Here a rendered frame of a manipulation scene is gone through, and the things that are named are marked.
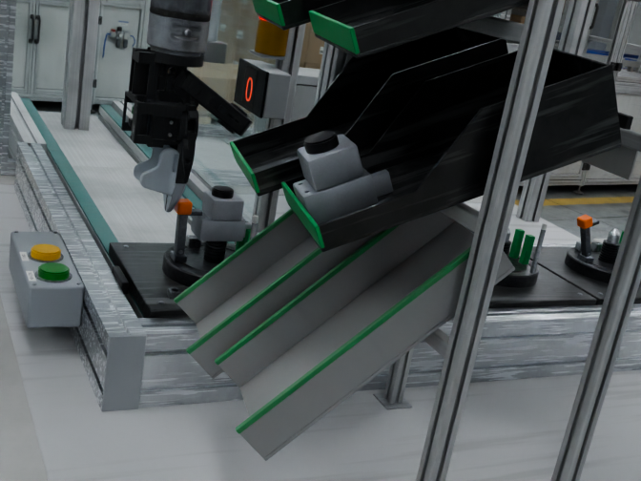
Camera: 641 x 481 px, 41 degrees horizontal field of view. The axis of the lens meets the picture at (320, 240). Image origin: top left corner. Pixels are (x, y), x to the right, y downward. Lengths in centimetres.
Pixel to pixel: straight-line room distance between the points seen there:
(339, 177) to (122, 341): 40
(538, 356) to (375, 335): 65
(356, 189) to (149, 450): 42
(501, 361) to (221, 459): 50
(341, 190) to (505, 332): 61
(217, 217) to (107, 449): 35
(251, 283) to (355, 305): 18
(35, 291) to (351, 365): 53
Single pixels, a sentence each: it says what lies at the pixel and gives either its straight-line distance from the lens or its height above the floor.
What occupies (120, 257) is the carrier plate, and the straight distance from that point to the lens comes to 125.
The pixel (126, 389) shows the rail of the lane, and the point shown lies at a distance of 108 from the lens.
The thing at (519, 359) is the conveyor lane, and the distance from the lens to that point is 135.
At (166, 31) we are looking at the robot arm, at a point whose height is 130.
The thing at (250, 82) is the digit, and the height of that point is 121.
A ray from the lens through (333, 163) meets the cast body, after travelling 74.
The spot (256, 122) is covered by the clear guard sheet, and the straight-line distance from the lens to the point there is 149.
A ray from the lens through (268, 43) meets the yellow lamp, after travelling 135.
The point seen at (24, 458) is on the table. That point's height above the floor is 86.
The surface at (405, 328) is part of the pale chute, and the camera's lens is 76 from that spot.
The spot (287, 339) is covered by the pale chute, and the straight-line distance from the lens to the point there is 88.
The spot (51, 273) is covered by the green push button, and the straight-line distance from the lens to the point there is 118.
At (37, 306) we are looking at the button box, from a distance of 117.
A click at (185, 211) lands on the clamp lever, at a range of 118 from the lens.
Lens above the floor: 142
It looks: 18 degrees down
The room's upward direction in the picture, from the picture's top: 10 degrees clockwise
